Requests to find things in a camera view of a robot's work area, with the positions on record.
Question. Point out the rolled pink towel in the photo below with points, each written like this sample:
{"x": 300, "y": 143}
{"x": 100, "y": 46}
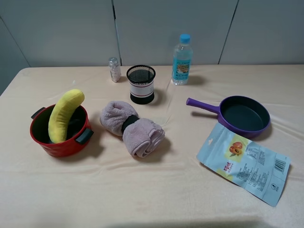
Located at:
{"x": 141, "y": 136}

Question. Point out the purple frying pan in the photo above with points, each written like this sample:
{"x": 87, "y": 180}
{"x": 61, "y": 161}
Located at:
{"x": 241, "y": 115}

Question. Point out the clear water bottle blue cap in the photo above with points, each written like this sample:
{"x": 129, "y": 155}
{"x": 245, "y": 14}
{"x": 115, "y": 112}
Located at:
{"x": 182, "y": 57}

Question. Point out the black mesh pen holder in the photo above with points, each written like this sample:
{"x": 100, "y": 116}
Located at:
{"x": 141, "y": 79}

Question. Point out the beige tablecloth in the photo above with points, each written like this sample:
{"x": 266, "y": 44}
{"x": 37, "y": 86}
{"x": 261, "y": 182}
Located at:
{"x": 103, "y": 186}

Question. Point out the light blue snack pouch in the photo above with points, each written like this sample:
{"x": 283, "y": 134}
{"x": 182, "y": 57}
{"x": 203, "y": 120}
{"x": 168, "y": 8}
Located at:
{"x": 253, "y": 167}

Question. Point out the small clear pill bottle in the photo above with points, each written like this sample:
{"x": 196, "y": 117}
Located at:
{"x": 115, "y": 70}

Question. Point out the yellow plush banana toy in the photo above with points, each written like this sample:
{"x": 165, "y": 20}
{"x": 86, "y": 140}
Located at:
{"x": 62, "y": 113}

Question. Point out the red pot with black handles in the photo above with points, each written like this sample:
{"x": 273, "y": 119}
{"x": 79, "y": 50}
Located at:
{"x": 79, "y": 132}

